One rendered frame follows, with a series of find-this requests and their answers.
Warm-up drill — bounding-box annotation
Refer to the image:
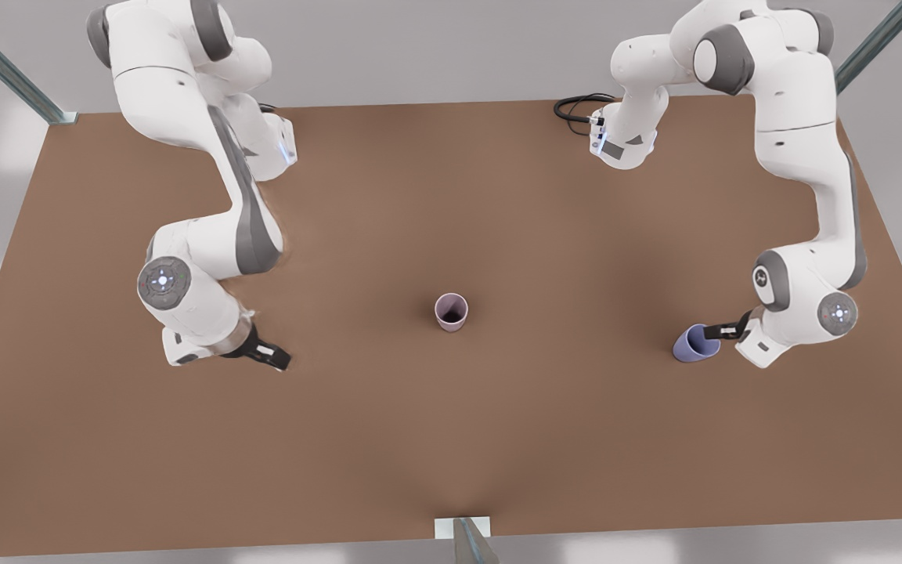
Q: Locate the purple cup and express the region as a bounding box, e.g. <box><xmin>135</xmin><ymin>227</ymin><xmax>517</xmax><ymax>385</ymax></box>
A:
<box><xmin>672</xmin><ymin>324</ymin><xmax>722</xmax><ymax>364</ymax></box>

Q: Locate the pink cup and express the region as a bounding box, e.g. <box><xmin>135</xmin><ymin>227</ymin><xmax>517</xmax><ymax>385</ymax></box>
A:
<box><xmin>434</xmin><ymin>292</ymin><xmax>469</xmax><ymax>334</ymax></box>

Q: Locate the silver frame post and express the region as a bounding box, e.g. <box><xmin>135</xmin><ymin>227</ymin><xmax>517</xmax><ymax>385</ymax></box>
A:
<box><xmin>435</xmin><ymin>516</ymin><xmax>500</xmax><ymax>564</ymax></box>
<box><xmin>835</xmin><ymin>0</ymin><xmax>902</xmax><ymax>95</ymax></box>
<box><xmin>0</xmin><ymin>6</ymin><xmax>78</xmax><ymax>126</ymax></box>

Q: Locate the black cable loop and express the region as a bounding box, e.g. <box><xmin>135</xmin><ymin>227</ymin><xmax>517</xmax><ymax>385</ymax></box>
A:
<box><xmin>554</xmin><ymin>93</ymin><xmax>618</xmax><ymax>136</ymax></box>

